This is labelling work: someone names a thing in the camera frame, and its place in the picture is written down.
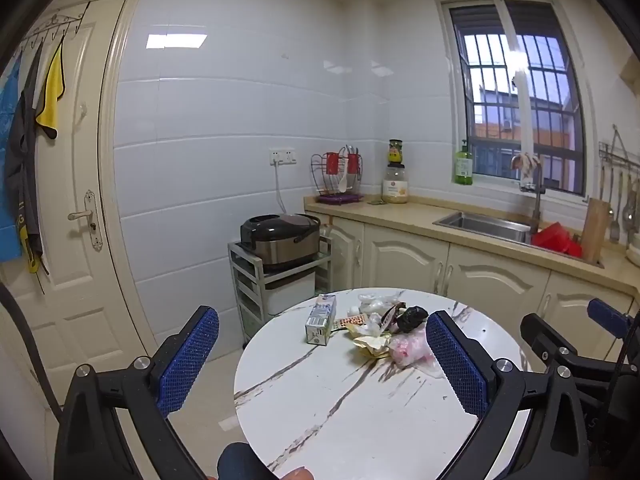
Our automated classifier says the dark grey apron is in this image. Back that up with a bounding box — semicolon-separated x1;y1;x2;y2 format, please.
5;45;51;276

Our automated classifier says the person's leg in jeans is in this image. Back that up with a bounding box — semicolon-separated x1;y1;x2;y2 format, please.
220;442;281;480

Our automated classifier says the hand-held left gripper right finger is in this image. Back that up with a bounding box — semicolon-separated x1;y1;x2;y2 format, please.
425;310;596;480

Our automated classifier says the red basin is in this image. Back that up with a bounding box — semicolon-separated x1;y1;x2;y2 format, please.
531;222;585;258

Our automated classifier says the white storage trolley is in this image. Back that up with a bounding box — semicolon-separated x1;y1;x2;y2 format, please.
227;232;335;348

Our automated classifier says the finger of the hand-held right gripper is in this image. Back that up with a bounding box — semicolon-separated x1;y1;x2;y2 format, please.
587;298;638;331
520;312;621;381

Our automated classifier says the green soap bottle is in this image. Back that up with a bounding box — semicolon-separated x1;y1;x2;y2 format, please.
452;140;474;186

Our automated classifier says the beige kitchen countertop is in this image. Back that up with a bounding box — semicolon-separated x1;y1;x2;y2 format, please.
304;194;640;301

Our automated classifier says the clear plastic bag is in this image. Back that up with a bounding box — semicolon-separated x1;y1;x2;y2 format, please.
357;312;388;337

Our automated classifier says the cream panel door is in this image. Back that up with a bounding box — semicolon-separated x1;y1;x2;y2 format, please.
0;0;151;441

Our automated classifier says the steel sink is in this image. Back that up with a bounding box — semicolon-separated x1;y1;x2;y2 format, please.
432;210;538;246

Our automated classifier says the yellow cloth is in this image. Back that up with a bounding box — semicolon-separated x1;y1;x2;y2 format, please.
35;37;66;140

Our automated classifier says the cream kitchen cabinet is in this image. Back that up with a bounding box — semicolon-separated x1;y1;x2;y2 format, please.
320;215;640;376

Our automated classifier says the black steel rice cooker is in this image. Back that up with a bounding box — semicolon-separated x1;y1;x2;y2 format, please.
240;212;322;267

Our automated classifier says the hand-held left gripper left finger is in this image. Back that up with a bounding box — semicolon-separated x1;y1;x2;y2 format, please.
54;305;221;480

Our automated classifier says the milk carton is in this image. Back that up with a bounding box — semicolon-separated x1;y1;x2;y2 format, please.
305;294;338;346

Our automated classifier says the white appliance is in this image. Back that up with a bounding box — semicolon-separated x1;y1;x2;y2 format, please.
262;270;317;317

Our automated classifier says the black snack packet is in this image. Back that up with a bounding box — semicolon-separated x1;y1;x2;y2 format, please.
380;301;408;333

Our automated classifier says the white power cord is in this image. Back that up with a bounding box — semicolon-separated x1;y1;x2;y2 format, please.
274;162;288;216

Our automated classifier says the wooden cutting board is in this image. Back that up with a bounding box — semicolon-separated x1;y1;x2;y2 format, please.
580;197;613;265

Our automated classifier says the hanging metal spatula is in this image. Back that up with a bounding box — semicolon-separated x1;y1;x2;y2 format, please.
609;170;623;243

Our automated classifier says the wire dish rack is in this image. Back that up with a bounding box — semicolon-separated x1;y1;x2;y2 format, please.
311;146;363;196

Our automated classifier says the yellow gold wrapper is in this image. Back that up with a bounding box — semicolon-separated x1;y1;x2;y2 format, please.
352;332;393;358

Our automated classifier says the metal door hook rack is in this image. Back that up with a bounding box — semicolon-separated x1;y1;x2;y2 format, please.
15;2;91;56

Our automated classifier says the blue cloth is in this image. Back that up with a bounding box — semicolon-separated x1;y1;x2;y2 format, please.
0;55;23;263

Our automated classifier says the hanging metal ladle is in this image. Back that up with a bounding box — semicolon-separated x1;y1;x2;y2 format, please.
625;175;640;233

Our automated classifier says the black cable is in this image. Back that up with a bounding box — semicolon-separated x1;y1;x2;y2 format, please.
0;280;63;421

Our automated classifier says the metal door handle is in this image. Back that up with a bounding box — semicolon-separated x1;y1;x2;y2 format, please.
67;190;103;252

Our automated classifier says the purple drip tray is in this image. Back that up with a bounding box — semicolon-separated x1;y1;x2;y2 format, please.
315;191;365;205

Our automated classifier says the barred window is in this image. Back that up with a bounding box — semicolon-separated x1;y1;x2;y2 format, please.
440;0;593;198

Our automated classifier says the metal faucet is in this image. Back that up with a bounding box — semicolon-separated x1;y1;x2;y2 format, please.
510;154;546;233

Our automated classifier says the black plastic bag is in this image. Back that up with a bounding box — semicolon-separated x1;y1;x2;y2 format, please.
397;306;430;335

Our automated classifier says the metal utensil rail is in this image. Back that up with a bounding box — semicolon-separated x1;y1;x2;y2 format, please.
597;125;640;171

